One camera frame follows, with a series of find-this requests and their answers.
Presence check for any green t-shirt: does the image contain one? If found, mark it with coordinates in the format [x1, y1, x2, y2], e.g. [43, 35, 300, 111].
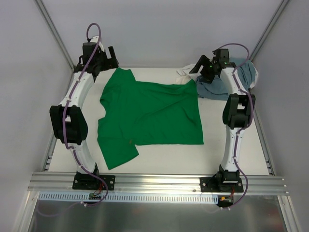
[97, 68, 204, 170]

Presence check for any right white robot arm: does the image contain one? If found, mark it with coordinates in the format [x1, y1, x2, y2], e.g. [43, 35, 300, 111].
[190, 47, 255, 193]

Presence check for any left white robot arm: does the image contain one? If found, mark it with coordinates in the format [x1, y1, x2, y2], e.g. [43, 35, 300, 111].
[49, 35, 119, 189]

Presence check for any white t-shirt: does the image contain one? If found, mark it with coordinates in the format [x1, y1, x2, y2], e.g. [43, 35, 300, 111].
[176, 64, 259, 88]

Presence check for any blue-grey t-shirt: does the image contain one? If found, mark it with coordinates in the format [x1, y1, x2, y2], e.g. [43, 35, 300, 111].
[196, 61, 258, 101]

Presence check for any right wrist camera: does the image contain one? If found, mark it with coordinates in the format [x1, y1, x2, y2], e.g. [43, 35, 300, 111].
[212, 48, 229, 63]

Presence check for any left aluminium frame post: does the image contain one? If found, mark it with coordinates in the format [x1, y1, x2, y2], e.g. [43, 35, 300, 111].
[34, 0, 75, 70]

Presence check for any aluminium frame post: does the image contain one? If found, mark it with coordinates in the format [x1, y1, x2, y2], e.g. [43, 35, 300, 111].
[250, 0, 290, 61]
[34, 0, 75, 70]

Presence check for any right aluminium frame post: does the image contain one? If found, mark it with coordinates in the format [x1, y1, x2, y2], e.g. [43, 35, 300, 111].
[250, 0, 290, 61]

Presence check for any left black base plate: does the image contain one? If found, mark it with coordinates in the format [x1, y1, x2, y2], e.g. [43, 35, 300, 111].
[72, 172, 115, 190]

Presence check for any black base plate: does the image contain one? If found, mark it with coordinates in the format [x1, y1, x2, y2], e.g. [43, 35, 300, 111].
[72, 172, 115, 190]
[199, 177, 244, 193]

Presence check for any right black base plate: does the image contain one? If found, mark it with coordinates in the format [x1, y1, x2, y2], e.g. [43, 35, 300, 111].
[199, 177, 244, 193]

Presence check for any aluminium mounting rail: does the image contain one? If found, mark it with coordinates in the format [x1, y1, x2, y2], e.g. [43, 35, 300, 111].
[28, 172, 289, 195]

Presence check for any white slotted cable duct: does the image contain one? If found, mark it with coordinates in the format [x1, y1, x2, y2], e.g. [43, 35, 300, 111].
[38, 191, 218, 204]

